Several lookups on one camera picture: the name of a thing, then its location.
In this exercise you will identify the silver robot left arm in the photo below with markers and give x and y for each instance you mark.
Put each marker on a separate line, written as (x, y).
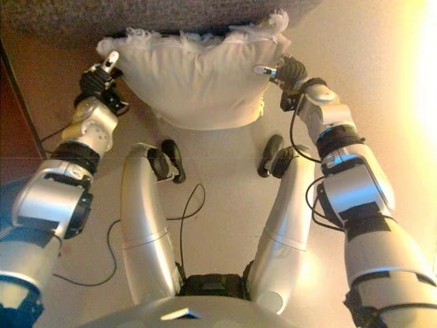
(44, 198)

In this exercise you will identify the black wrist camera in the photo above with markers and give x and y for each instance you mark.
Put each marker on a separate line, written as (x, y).
(290, 100)
(116, 102)

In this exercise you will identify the glossy dark reflective cabinet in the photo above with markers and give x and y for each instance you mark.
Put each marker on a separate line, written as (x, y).
(13, 119)

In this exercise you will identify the grey fabric armchair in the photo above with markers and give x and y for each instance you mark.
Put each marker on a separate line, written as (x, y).
(102, 17)

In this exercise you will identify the silver robot right leg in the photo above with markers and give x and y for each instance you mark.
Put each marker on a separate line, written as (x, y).
(283, 225)

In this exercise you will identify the grey robot torso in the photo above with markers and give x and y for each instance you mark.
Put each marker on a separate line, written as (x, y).
(177, 314)

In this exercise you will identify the white fringed cushion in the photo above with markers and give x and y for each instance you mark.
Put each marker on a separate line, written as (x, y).
(198, 85)

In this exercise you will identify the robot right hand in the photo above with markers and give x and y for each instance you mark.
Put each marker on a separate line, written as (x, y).
(292, 71)

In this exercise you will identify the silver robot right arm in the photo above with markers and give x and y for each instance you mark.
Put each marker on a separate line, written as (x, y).
(362, 191)

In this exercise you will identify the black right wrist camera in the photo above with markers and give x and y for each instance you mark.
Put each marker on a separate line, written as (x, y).
(290, 100)

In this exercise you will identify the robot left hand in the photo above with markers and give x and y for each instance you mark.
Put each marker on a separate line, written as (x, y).
(94, 80)

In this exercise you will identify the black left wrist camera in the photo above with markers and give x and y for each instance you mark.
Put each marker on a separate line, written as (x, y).
(116, 102)

